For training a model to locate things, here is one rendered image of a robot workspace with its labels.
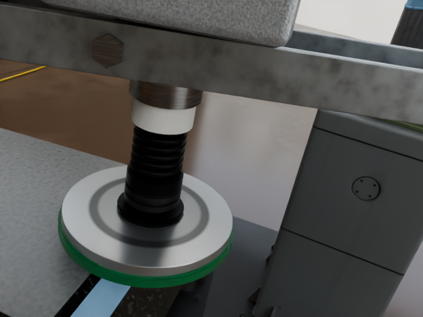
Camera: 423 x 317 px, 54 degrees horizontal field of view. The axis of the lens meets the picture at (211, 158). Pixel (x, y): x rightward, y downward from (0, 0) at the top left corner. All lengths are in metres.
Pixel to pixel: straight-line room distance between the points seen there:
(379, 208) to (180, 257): 0.91
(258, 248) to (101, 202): 1.47
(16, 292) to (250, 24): 0.37
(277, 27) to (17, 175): 0.49
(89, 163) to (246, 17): 0.47
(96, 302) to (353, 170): 0.90
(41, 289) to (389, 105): 0.41
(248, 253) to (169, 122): 1.50
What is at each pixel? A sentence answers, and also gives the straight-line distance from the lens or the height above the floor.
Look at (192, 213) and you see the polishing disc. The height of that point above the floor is 0.90.
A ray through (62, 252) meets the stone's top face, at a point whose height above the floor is 0.84.
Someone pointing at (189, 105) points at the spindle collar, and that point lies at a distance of 0.43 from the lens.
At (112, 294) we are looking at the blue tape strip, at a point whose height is 0.82.
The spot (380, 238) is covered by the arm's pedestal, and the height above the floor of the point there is 0.52.
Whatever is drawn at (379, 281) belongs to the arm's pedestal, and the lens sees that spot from 1.45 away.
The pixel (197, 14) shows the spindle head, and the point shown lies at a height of 1.16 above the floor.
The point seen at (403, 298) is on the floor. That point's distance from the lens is 2.07.
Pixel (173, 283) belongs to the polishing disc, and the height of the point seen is 0.88.
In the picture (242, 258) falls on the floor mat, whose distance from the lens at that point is 1.87.
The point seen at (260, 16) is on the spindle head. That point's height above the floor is 1.17.
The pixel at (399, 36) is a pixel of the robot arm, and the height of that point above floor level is 1.06.
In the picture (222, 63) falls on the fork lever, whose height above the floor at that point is 1.11.
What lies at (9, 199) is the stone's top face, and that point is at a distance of 0.65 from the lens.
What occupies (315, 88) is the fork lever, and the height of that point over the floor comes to 1.11.
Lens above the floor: 1.21
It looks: 28 degrees down
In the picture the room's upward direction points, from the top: 11 degrees clockwise
